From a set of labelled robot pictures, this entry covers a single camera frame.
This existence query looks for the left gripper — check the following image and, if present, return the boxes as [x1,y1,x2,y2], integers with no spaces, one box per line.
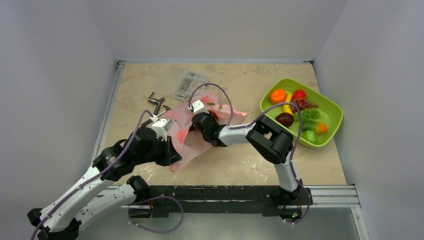
[135,134,183,166]

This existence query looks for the pink plastic bag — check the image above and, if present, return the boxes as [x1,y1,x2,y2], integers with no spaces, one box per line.
[162,92,231,173]

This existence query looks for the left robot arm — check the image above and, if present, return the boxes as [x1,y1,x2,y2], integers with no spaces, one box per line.
[27,126,182,240]

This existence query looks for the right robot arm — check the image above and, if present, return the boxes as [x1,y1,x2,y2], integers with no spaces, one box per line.
[191,112,301,204]

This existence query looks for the fake dark red plum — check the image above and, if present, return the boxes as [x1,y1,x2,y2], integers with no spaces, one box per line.
[275,112,295,128]

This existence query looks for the fake banana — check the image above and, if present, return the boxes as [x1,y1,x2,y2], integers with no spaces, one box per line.
[282,92,295,116]

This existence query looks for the fake red strawberry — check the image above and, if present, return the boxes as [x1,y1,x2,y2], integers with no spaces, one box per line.
[291,89,307,101]

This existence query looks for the fake red grapes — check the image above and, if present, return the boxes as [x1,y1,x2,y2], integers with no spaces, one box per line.
[292,99,318,111]

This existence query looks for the fake green grapes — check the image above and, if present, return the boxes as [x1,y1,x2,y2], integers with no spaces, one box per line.
[300,108,321,121]

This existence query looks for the fake green lime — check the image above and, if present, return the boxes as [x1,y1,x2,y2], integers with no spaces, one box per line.
[301,130,319,144]

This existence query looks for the fake mango green orange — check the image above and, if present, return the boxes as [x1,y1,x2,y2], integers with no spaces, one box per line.
[301,120,328,135]

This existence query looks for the clear screw organizer box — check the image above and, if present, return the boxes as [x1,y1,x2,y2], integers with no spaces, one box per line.
[173,69,210,101]

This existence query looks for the black metal clamp tool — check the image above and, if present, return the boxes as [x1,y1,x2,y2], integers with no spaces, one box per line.
[148,91,165,115]

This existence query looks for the green plastic tray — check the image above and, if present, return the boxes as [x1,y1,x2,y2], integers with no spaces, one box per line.
[259,78,344,148]

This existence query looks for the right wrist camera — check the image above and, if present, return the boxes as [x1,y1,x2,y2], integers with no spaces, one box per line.
[187,100,209,115]

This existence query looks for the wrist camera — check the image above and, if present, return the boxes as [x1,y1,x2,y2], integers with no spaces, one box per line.
[150,117,174,142]
[187,100,209,115]

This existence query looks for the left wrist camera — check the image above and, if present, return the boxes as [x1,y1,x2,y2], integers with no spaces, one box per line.
[150,117,174,142]

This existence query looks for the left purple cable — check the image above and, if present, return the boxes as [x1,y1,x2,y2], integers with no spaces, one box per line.
[30,109,157,240]

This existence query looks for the purple cable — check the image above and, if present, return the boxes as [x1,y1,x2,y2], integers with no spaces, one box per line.
[30,109,157,240]
[188,82,312,200]

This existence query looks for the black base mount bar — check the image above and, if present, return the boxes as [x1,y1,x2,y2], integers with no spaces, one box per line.
[128,185,313,220]

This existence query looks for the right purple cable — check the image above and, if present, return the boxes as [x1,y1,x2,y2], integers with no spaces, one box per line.
[188,82,312,200]

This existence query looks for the aluminium frame rail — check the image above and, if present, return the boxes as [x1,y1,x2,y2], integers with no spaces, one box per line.
[91,60,128,162]

